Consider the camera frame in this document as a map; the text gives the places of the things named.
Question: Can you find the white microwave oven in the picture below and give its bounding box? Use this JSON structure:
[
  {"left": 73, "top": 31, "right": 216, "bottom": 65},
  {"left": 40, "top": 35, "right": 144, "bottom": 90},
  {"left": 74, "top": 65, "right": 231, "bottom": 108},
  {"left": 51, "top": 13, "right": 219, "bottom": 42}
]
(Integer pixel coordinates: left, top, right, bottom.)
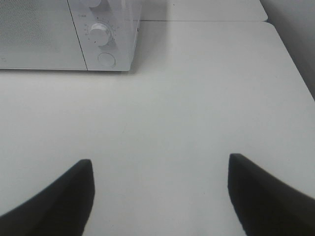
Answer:
[{"left": 0, "top": 0, "right": 142, "bottom": 71}]

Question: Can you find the white timer knob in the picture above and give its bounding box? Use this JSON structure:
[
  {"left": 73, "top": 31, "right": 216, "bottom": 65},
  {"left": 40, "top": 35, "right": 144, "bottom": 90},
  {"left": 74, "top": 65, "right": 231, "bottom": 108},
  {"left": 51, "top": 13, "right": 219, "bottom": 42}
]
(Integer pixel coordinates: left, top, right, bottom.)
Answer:
[{"left": 89, "top": 23, "right": 112, "bottom": 46}]

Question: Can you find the upper white power knob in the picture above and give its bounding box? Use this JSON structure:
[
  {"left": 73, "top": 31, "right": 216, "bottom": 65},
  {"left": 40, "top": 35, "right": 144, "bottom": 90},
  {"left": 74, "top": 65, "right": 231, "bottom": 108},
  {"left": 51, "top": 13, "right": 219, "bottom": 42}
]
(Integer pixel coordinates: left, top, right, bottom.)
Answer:
[{"left": 86, "top": 0, "right": 102, "bottom": 8}]

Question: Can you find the white microwave door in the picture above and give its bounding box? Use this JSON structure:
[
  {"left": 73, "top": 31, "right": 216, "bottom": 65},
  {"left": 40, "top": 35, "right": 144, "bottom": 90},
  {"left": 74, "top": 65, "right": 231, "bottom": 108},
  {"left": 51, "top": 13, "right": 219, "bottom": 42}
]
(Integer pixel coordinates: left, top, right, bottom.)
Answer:
[{"left": 0, "top": 0, "right": 87, "bottom": 70}]

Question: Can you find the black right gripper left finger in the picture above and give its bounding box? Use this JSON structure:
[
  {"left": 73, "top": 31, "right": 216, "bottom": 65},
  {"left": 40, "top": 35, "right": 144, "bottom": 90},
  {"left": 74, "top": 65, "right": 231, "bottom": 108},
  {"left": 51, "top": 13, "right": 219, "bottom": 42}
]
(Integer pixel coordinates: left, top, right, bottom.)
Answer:
[{"left": 0, "top": 159, "right": 95, "bottom": 236}]

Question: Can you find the round white door button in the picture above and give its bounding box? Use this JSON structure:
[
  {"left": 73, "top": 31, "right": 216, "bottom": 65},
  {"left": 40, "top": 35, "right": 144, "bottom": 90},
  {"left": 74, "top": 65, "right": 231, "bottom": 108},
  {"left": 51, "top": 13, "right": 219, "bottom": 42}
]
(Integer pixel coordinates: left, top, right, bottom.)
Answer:
[{"left": 97, "top": 53, "right": 116, "bottom": 67}]

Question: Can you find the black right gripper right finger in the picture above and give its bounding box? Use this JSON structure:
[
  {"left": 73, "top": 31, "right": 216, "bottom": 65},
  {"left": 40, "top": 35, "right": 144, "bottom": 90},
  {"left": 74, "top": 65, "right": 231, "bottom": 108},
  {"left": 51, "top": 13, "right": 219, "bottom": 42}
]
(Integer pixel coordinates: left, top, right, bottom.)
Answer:
[{"left": 227, "top": 153, "right": 315, "bottom": 236}]

